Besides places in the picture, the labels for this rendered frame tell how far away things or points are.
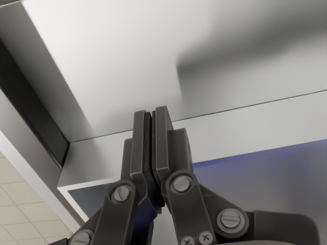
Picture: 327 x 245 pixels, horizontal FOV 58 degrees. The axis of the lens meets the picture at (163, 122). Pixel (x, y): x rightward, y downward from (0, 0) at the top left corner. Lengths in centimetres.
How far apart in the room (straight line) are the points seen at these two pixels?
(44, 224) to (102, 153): 198
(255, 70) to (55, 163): 12
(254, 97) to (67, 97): 11
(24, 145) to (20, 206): 185
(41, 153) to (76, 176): 2
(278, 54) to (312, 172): 10
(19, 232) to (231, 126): 218
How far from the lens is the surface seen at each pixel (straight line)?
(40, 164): 19
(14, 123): 17
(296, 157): 22
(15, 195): 193
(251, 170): 22
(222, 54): 16
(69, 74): 17
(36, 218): 210
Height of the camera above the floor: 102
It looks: 49 degrees down
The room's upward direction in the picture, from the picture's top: 178 degrees clockwise
